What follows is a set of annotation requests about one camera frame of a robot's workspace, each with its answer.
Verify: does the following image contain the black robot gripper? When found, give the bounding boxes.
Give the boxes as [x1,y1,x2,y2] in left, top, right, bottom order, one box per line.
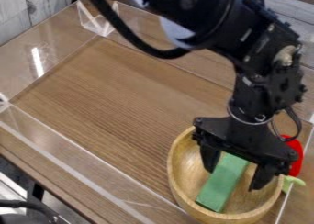
[192,117,298,191]

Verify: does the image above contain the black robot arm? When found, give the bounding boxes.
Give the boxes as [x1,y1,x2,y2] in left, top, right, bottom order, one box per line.
[89,0,306,190]

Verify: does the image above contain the green rectangular block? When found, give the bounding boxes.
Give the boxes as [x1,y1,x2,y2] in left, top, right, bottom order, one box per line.
[195,153,248,212]

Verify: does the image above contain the brown wooden bowl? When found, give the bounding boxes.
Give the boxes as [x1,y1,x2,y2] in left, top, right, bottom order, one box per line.
[167,127,283,224]

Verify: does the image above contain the red plush strawberry toy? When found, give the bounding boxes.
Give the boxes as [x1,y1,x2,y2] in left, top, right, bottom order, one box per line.
[279,134,306,195]

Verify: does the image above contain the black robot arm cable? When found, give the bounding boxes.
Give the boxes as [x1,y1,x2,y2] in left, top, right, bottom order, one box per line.
[81,0,193,60]

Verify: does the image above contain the black cable under table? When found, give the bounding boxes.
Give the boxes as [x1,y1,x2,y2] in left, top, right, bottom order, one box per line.
[0,199,58,224]

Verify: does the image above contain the black metal table bracket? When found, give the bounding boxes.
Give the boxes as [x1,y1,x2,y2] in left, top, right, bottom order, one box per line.
[24,181,70,224]

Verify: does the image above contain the clear acrylic corner bracket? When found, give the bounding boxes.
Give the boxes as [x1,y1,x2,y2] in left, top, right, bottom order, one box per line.
[76,1,115,37]

